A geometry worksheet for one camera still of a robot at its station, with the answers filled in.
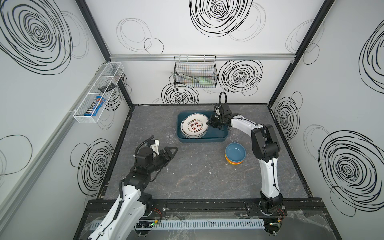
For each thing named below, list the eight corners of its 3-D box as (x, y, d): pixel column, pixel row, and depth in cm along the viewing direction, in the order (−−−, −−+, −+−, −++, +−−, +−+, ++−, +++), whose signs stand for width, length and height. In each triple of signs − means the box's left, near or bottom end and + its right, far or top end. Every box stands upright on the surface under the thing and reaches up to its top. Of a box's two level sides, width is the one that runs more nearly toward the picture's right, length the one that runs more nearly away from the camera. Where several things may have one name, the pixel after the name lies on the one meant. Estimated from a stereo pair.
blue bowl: (225, 166, 89) (228, 159, 82) (223, 150, 96) (225, 142, 88) (243, 166, 89) (247, 159, 82) (240, 150, 96) (243, 142, 88)
